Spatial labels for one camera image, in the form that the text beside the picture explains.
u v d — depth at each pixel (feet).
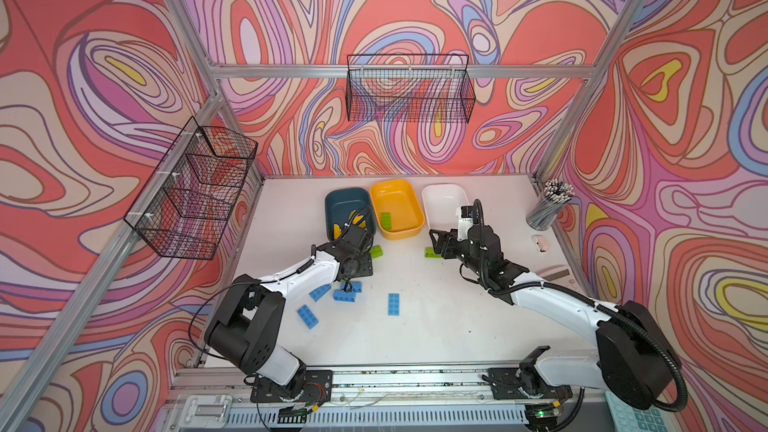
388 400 2.37
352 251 2.29
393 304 2.83
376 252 3.19
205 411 2.28
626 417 2.22
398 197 3.65
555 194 3.00
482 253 2.03
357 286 2.91
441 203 3.54
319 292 2.87
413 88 3.15
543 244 3.22
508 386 2.41
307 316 2.75
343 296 2.83
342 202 3.65
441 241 2.47
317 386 2.40
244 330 1.43
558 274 2.98
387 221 3.41
